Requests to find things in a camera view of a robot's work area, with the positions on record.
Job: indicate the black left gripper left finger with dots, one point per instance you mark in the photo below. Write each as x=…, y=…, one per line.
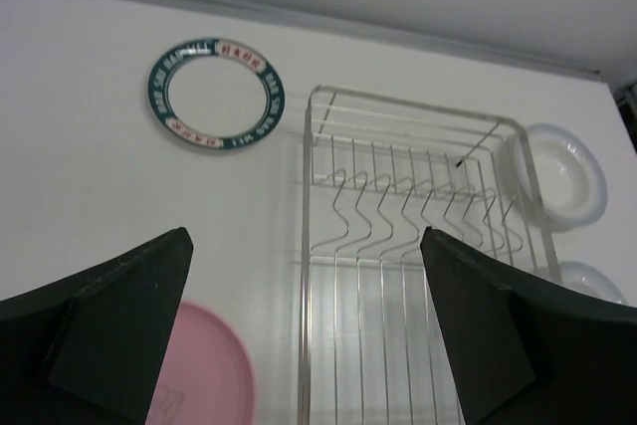
x=88, y=348

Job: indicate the pink plastic plate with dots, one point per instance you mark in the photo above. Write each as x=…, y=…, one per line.
x=207, y=376

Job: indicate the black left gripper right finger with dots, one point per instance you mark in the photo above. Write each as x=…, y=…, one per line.
x=524, y=350

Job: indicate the green rimmed white plate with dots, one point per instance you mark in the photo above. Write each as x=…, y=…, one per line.
x=169, y=63

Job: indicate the metal wire dish rack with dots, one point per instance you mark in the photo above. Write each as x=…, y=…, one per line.
x=377, y=172

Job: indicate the white deep bowl plate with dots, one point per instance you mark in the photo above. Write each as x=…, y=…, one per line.
x=585, y=279

